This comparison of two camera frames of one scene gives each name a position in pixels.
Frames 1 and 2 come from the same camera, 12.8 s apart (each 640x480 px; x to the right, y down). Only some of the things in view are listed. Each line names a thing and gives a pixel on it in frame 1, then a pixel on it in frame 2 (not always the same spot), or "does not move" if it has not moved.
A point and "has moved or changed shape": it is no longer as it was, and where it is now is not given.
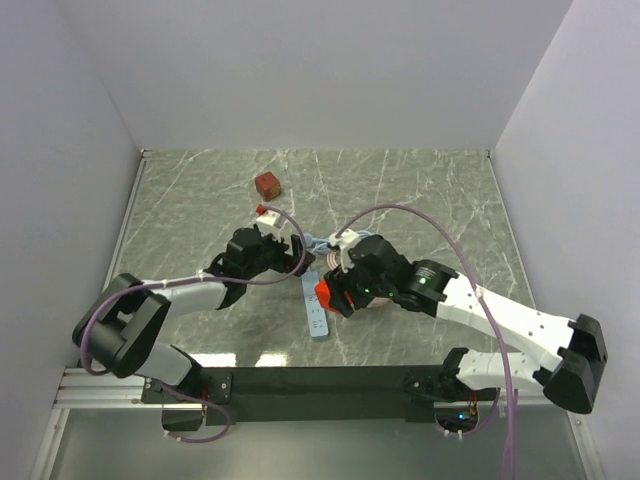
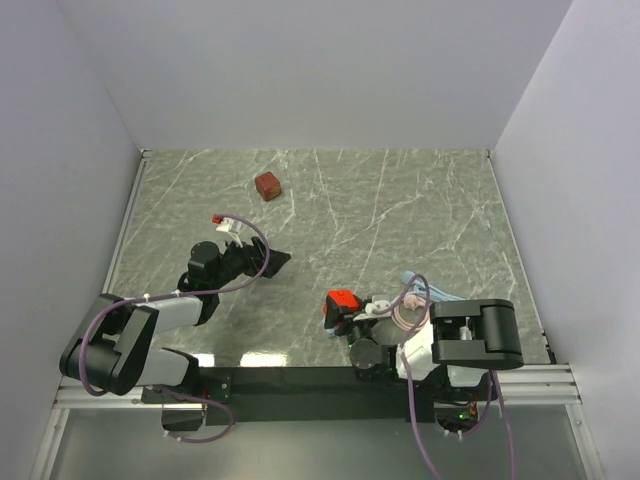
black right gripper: x=336 y=284 -> x=333 y=315
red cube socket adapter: x=323 y=293 has moved or changed shape
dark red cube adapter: x=268 y=186 does not move
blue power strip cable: x=318 y=245 has moved or changed shape
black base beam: x=313 y=395 does not move
